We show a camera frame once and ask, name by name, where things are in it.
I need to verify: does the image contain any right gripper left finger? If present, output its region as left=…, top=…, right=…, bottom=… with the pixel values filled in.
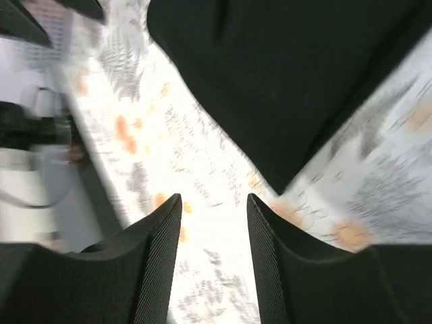
left=1, top=194, right=182, bottom=324

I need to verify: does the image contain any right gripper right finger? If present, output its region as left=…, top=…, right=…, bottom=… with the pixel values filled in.
left=247, top=194, right=431, bottom=324

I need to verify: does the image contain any black t shirt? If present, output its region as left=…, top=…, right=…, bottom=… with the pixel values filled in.
left=147, top=0, right=431, bottom=194

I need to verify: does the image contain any floral table cloth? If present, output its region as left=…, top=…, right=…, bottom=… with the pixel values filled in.
left=53, top=1, right=431, bottom=323

